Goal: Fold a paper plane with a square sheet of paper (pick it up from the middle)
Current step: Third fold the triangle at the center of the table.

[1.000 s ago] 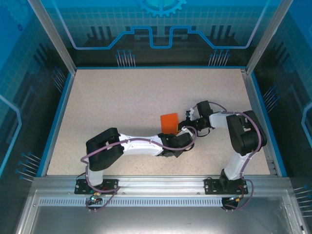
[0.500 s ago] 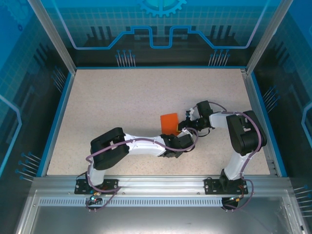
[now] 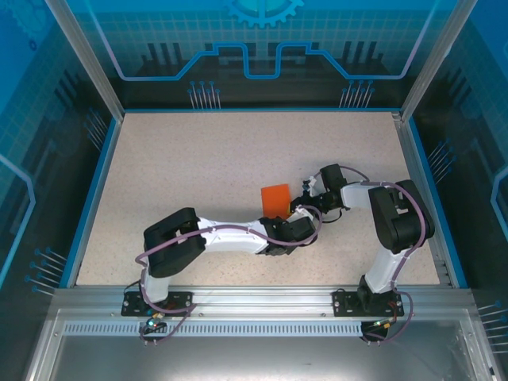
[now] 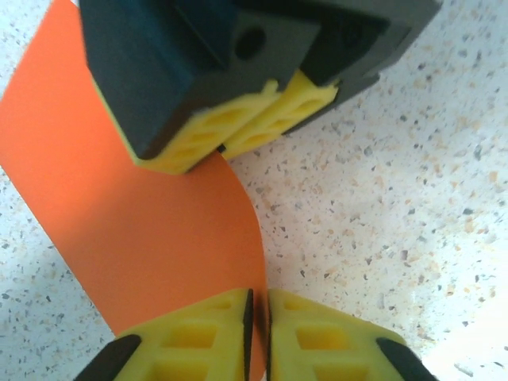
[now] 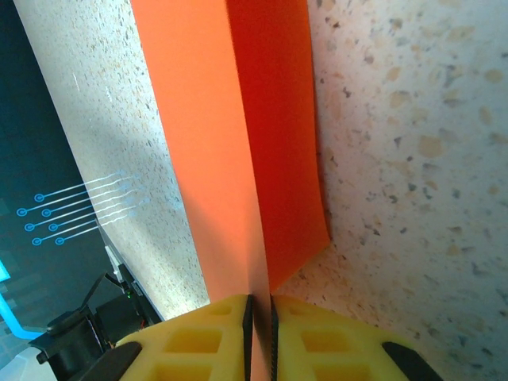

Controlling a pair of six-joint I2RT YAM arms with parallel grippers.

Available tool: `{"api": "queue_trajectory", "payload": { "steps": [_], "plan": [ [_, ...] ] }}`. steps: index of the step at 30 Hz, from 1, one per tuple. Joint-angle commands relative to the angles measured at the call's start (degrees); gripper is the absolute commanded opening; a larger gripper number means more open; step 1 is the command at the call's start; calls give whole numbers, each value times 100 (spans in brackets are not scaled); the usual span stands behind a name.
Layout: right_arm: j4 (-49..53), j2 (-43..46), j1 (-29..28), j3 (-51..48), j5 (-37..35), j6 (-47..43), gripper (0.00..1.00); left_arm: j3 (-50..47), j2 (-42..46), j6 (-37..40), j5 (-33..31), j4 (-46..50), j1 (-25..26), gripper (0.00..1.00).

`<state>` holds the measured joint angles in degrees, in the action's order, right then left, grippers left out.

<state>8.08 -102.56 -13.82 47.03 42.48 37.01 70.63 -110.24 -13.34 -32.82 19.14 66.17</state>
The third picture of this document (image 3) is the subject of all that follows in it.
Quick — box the orange paper sheet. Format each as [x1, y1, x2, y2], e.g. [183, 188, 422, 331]
[260, 183, 293, 219]

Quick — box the metal tray sheet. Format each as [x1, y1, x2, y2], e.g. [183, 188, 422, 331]
[23, 309, 501, 381]

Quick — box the blue table edge strip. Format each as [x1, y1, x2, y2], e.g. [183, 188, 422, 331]
[121, 106, 402, 115]
[59, 117, 122, 289]
[404, 117, 470, 289]

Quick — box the thin black right gripper cable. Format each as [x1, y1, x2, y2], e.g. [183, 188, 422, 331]
[320, 206, 350, 224]

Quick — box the aluminium mounting rail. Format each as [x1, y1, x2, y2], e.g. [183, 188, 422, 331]
[51, 285, 475, 318]

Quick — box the aluminium side rail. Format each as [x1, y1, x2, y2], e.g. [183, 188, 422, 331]
[391, 112, 456, 287]

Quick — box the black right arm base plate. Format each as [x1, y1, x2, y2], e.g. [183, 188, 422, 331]
[332, 288, 406, 318]

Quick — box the slotted cable duct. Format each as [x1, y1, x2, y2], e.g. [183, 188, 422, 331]
[62, 321, 460, 338]

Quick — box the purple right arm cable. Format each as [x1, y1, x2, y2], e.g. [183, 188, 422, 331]
[309, 164, 436, 347]

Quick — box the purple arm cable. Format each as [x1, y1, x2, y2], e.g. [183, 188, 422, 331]
[136, 205, 323, 347]
[309, 164, 436, 347]

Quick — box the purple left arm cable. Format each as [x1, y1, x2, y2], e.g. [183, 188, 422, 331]
[136, 205, 323, 347]

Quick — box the aluminium frame post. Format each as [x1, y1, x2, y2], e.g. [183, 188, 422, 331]
[398, 0, 483, 122]
[44, 0, 125, 121]

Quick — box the cable connector with green light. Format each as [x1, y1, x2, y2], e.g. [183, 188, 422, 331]
[143, 311, 167, 331]

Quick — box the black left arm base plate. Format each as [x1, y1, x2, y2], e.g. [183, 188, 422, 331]
[121, 291, 194, 318]

